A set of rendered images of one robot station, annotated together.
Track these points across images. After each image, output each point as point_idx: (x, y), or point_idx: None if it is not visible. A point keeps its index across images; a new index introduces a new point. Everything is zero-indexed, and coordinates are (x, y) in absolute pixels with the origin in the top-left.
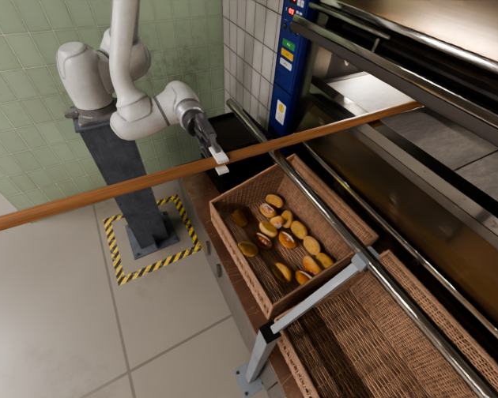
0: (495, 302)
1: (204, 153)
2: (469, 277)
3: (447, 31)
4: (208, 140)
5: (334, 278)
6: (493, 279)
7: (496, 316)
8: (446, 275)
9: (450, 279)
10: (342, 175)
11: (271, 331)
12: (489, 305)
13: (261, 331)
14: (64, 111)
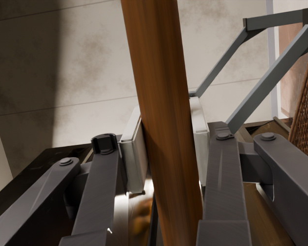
0: (265, 222)
1: None
2: (272, 239)
3: None
4: (93, 162)
5: (230, 119)
6: (255, 237)
7: (270, 214)
8: (292, 243)
9: (290, 238)
10: None
11: (307, 23)
12: (270, 220)
13: None
14: None
